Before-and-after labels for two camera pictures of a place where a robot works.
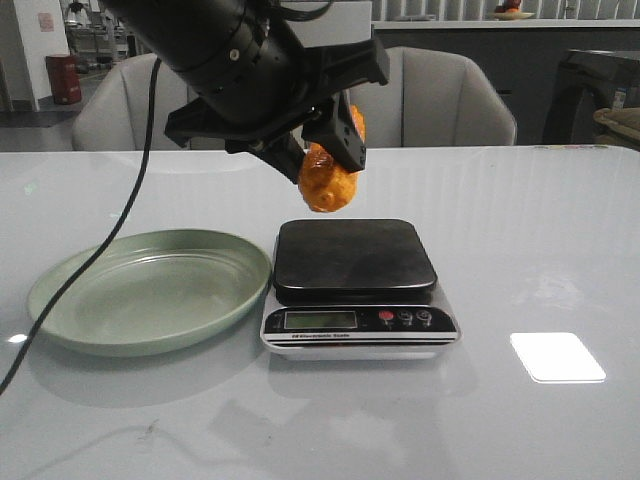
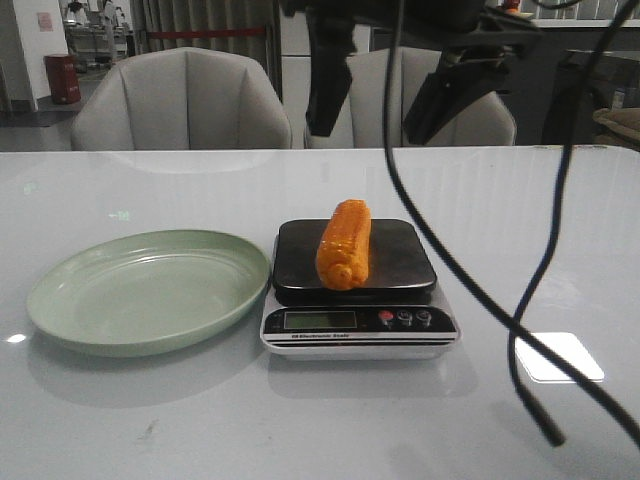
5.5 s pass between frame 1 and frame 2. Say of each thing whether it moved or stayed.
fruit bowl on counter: stayed
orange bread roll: moved
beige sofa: stayed
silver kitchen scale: stayed
